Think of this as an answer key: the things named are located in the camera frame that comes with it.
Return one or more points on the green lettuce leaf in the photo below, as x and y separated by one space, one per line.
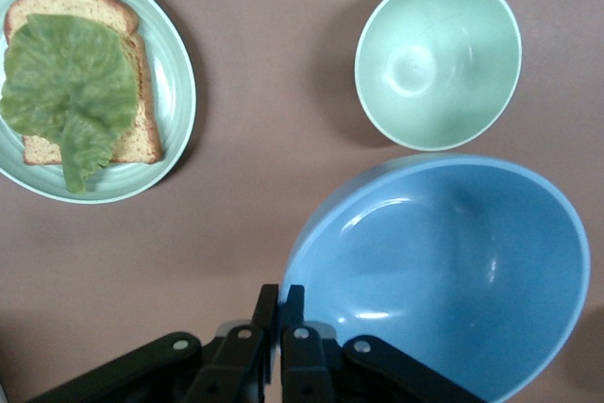
66 82

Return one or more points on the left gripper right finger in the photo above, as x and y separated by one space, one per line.
307 365

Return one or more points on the brown bread slice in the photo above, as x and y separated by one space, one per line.
71 4

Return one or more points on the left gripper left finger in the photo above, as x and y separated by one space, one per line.
226 365

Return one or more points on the light green bowl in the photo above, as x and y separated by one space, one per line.
439 63

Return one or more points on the blue bowl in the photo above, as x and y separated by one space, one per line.
448 271

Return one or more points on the light green plate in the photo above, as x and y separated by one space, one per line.
170 91

